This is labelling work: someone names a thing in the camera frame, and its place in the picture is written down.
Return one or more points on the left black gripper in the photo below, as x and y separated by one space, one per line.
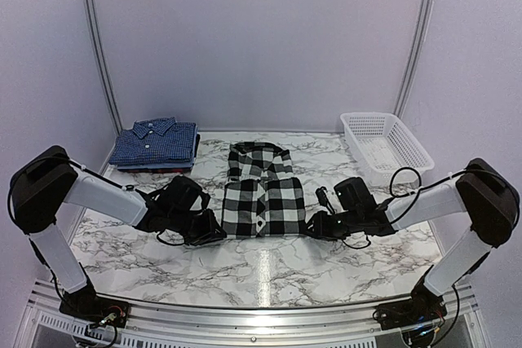
209 233

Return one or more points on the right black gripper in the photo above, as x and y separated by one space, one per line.
320 227

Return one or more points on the black white plaid shirt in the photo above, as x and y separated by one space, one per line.
262 197

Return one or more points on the blue checked shirt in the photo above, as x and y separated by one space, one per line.
154 142

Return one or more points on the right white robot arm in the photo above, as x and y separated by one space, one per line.
491 203

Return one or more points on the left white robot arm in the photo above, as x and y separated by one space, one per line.
39 189

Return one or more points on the white plastic basket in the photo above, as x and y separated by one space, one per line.
384 148

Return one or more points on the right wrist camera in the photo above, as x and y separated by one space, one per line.
354 196

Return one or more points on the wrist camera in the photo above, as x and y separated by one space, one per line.
354 196
183 194

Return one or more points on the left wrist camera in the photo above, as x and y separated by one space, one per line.
183 194

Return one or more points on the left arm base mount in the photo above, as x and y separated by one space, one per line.
100 311

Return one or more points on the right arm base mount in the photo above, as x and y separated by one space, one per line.
404 313

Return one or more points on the front aluminium frame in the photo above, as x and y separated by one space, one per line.
155 324

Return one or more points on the right wall aluminium rail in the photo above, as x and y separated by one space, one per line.
419 38

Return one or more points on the wall aluminium rail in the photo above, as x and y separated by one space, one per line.
102 65
419 38

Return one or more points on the left wall aluminium rail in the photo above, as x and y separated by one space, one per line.
102 65

